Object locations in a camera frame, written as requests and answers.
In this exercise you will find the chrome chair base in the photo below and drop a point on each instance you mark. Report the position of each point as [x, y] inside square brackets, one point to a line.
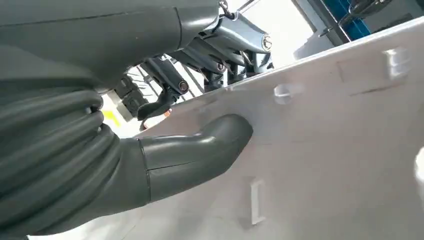
[364, 8]

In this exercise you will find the blue metal shelf rack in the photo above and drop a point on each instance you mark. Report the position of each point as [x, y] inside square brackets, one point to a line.
[359, 30]

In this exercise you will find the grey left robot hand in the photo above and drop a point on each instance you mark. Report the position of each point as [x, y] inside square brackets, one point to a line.
[99, 39]

